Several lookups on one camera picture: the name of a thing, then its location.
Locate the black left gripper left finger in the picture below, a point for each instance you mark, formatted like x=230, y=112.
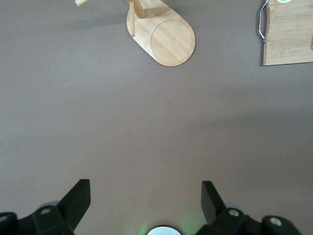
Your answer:
x=73, y=203

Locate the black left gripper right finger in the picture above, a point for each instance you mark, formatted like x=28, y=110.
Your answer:
x=212, y=203

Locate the wooden mug rack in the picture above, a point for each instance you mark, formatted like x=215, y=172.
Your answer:
x=171, y=41

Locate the brown table cover mat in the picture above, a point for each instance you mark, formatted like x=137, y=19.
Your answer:
x=97, y=110

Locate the lemon slice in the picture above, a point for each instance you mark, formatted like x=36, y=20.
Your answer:
x=283, y=1

